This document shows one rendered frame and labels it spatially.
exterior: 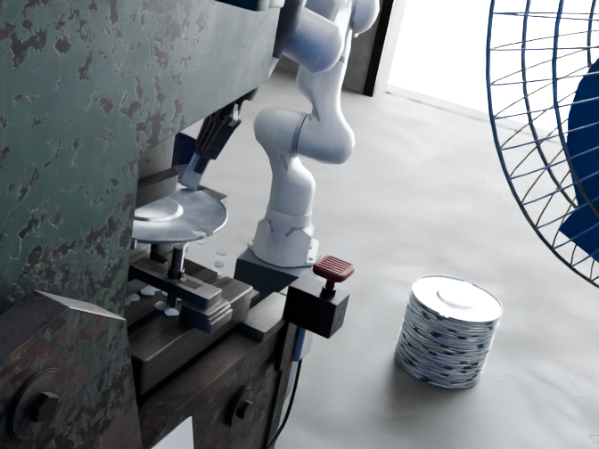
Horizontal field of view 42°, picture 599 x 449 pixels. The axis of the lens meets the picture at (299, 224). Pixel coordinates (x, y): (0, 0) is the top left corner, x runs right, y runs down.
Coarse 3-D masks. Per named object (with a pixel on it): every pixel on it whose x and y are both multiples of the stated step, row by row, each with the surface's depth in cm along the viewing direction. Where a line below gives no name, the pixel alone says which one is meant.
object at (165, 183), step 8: (168, 168) 125; (152, 176) 120; (160, 176) 121; (168, 176) 122; (176, 176) 123; (144, 184) 117; (152, 184) 118; (160, 184) 120; (168, 184) 122; (176, 184) 124; (136, 192) 114; (144, 192) 116; (152, 192) 118; (160, 192) 120; (168, 192) 122; (136, 200) 115; (144, 200) 117; (152, 200) 119
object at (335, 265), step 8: (328, 256) 137; (320, 264) 133; (328, 264) 134; (336, 264) 134; (344, 264) 135; (352, 264) 135; (320, 272) 132; (328, 272) 131; (336, 272) 131; (344, 272) 132; (352, 272) 134; (328, 280) 134; (336, 280) 131; (344, 280) 132; (328, 288) 135
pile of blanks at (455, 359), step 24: (408, 312) 247; (432, 312) 237; (408, 336) 246; (432, 336) 240; (456, 336) 236; (480, 336) 238; (408, 360) 248; (432, 360) 241; (456, 360) 239; (480, 360) 244; (432, 384) 244; (456, 384) 244
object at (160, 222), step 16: (176, 192) 144; (208, 192) 146; (144, 208) 134; (160, 208) 135; (176, 208) 136; (192, 208) 139; (208, 208) 140; (224, 208) 141; (144, 224) 129; (160, 224) 131; (176, 224) 132; (192, 224) 133; (208, 224) 134; (224, 224) 135; (144, 240) 123; (160, 240) 125; (176, 240) 125; (192, 240) 127
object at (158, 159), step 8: (160, 144) 120; (168, 144) 122; (144, 152) 117; (152, 152) 119; (160, 152) 121; (168, 152) 123; (144, 160) 118; (152, 160) 120; (160, 160) 122; (168, 160) 124; (144, 168) 119; (152, 168) 121; (160, 168) 123; (144, 176) 119
